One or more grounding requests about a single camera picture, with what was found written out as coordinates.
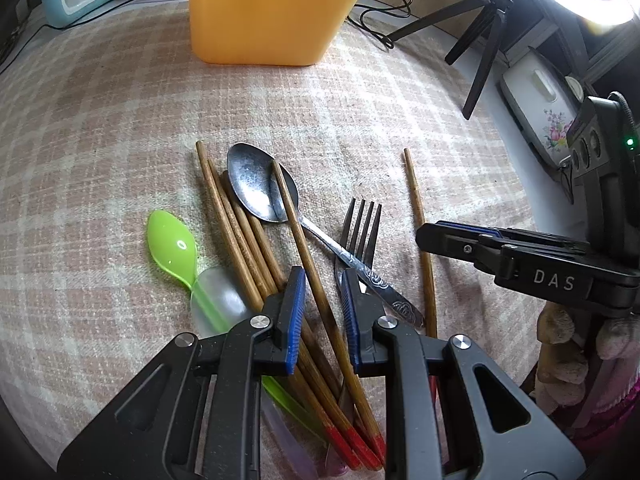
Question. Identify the clear plastic spoon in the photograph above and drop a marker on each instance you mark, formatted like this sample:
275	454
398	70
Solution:
275	402

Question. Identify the dark wooden chopstick red tip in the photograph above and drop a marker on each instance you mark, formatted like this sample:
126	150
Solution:
376	444

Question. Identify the lone wooden chopstick red tip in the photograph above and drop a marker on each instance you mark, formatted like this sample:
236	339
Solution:
430	308

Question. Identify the checkered beige table mat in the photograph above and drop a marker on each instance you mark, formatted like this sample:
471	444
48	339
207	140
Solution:
98	129

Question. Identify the black tripod stand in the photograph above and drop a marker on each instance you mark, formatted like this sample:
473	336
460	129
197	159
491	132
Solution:
493	16

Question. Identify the pink jacket sleeve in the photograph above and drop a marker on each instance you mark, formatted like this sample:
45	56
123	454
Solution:
612	411

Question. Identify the gloved right hand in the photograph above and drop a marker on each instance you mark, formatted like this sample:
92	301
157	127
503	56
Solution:
563	364

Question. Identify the white floral rice cooker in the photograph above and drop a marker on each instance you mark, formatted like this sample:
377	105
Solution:
544	105

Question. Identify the metal spoon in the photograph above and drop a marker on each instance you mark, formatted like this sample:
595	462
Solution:
253	183

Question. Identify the green plastic spoon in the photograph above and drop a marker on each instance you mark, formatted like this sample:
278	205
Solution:
175	249

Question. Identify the yellow plastic utensil bin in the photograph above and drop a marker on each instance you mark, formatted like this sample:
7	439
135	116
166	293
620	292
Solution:
265	32

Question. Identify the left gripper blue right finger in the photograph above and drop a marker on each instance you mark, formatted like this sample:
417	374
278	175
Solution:
358	321

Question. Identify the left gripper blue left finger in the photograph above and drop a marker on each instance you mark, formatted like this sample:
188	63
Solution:
290	307

